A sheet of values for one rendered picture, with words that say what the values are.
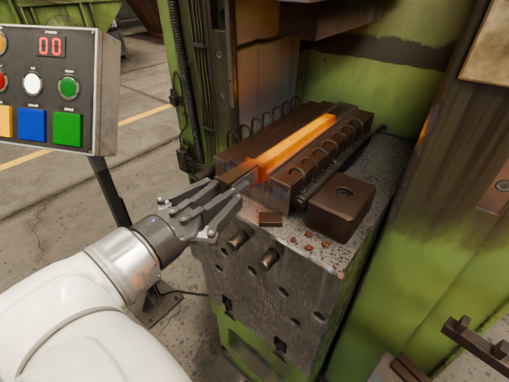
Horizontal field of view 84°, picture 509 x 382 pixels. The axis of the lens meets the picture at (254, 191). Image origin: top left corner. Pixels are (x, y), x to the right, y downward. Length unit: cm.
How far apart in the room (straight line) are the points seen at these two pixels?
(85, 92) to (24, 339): 56
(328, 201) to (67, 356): 41
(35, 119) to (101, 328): 64
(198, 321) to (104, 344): 121
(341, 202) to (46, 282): 43
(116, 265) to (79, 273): 4
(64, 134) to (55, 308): 53
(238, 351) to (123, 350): 98
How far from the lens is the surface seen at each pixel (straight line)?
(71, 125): 79
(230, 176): 48
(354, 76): 92
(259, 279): 66
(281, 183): 53
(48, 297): 35
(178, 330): 148
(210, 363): 139
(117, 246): 38
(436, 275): 70
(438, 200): 59
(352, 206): 52
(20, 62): 91
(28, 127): 87
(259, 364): 122
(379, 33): 89
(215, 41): 73
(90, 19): 545
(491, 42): 48
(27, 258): 210
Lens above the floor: 130
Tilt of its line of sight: 39 degrees down
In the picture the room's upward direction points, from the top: straight up
